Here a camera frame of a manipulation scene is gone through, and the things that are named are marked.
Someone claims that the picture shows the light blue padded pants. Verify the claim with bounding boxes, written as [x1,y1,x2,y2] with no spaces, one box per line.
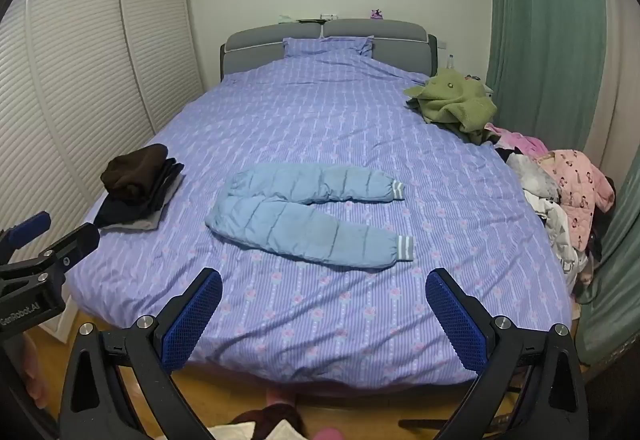
[204,163,416,271]

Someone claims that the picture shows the pale sheer curtain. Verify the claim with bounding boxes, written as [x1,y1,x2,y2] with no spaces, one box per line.
[597,0,640,201]

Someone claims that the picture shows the folded grey garment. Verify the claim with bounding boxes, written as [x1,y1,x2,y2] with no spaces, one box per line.
[100,207,168,233]

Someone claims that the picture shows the bed with purple duvet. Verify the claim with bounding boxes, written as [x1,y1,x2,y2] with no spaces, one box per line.
[65,38,573,391]

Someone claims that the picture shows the grey padded headboard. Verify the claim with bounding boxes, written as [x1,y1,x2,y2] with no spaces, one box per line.
[220,19,438,84]

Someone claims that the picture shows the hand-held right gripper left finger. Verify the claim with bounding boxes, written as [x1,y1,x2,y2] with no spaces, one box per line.
[59,267,224,440]

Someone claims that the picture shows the green fleece garment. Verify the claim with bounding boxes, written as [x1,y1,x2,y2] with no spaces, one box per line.
[404,69,497,146]

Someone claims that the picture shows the folded black garment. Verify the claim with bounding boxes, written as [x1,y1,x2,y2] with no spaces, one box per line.
[94,157,186,227]

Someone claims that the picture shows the purple striped pillow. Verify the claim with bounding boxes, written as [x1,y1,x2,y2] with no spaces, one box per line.
[282,35,375,58]

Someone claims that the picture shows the white and grey garment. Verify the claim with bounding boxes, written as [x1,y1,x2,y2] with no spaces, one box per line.
[506,153,591,276]

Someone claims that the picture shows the green curtain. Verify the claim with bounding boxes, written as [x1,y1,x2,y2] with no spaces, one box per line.
[485,0,640,366]

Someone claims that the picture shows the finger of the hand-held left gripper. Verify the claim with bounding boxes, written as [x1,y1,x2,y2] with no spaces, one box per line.
[0,211,52,253]
[27,223,101,273]

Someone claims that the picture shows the white louvered wardrobe doors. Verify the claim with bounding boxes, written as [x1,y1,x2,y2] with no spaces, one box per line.
[0,0,203,271]

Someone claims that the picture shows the folded brown garment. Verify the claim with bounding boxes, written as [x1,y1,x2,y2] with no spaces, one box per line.
[100,143,171,201]

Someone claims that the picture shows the white cloth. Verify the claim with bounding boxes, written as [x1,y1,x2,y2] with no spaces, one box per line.
[207,420,301,440]

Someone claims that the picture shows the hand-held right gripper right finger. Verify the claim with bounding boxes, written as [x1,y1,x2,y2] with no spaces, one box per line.
[425,267,590,440]

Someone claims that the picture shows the pink cloth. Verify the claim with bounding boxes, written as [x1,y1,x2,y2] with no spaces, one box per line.
[22,339,47,410]

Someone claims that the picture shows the pink garment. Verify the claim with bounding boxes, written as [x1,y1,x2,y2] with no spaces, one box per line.
[484,121,551,158]

